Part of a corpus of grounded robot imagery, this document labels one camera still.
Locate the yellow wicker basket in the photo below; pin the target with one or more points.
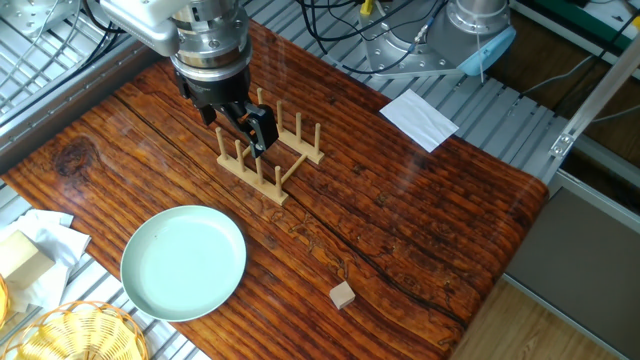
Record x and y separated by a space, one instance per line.
3 300

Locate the small wooden cube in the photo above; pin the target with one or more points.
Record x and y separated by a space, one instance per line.
342 296

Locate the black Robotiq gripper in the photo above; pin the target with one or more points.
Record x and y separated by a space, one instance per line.
220 92

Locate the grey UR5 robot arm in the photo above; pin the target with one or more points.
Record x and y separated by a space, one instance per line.
215 47

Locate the white paper sheet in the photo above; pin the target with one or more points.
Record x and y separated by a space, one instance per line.
420 120

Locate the pale wooden block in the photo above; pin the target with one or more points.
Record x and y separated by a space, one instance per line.
22 260

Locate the aluminium frame post with bracket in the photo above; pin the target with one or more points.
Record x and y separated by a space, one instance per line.
597 95

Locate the light green round dish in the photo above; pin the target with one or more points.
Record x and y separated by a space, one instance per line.
182 262

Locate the grey flat panel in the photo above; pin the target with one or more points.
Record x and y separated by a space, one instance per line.
585 265

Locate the white crumpled cloth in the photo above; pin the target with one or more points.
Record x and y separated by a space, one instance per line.
60 245

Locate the grey metal rail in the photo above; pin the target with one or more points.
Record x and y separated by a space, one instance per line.
60 115

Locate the aluminium mounting plate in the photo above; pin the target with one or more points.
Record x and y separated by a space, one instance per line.
30 15

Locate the wooden peg dish rack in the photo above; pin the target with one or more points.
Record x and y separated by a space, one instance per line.
250 179

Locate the wood grain table mat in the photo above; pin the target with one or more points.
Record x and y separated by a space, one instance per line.
400 225

